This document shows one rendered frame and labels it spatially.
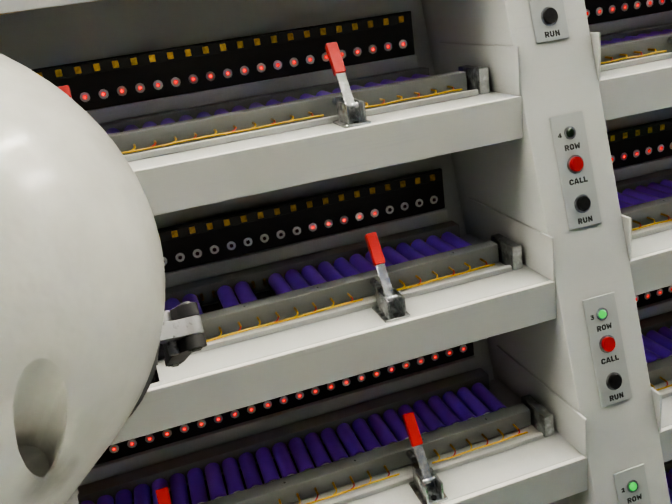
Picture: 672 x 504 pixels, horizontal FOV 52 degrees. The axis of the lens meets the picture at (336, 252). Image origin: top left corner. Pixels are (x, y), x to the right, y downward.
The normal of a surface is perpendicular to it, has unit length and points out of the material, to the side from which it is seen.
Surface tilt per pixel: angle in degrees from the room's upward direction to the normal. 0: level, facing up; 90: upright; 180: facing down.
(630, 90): 105
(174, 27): 90
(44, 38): 90
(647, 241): 15
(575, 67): 90
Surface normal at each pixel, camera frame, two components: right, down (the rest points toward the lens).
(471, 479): -0.14, -0.93
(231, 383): 0.30, 0.30
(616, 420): 0.25, 0.04
